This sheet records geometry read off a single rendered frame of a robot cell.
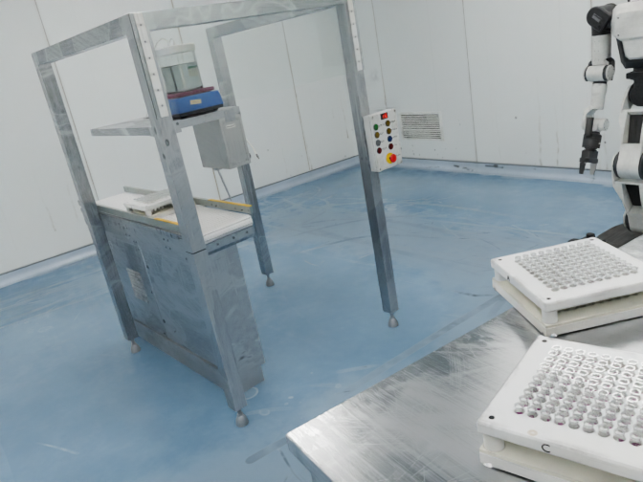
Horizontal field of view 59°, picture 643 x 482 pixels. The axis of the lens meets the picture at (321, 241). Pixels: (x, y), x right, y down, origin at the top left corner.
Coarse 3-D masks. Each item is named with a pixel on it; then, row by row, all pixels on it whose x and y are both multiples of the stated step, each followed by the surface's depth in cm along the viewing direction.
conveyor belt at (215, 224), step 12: (108, 204) 308; (120, 204) 303; (120, 216) 278; (168, 216) 257; (204, 216) 245; (216, 216) 241; (228, 216) 238; (240, 216) 235; (204, 228) 228; (216, 228) 225; (228, 228) 227; (240, 228) 231
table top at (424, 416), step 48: (480, 336) 110; (528, 336) 107; (576, 336) 104; (624, 336) 101; (384, 384) 100; (432, 384) 98; (480, 384) 95; (288, 432) 92; (336, 432) 90; (384, 432) 88; (432, 432) 86; (336, 480) 80; (384, 480) 79; (432, 480) 77; (480, 480) 76; (528, 480) 74
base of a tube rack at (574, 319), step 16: (496, 288) 126; (512, 288) 120; (512, 304) 118; (528, 304) 113; (608, 304) 107; (624, 304) 106; (640, 304) 105; (560, 320) 105; (576, 320) 104; (592, 320) 105; (608, 320) 105
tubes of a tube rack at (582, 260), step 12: (552, 252) 121; (564, 252) 119; (576, 252) 120; (588, 252) 118; (540, 264) 116; (552, 264) 116; (564, 264) 115; (576, 264) 113; (588, 264) 112; (600, 264) 112; (612, 264) 110; (552, 276) 110; (564, 276) 109; (576, 276) 109
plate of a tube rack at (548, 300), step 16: (592, 240) 125; (512, 256) 124; (624, 256) 115; (512, 272) 117; (528, 272) 116; (640, 272) 107; (528, 288) 109; (544, 288) 108; (560, 288) 107; (576, 288) 106; (592, 288) 105; (608, 288) 104; (624, 288) 103; (640, 288) 104; (544, 304) 103; (560, 304) 103; (576, 304) 103
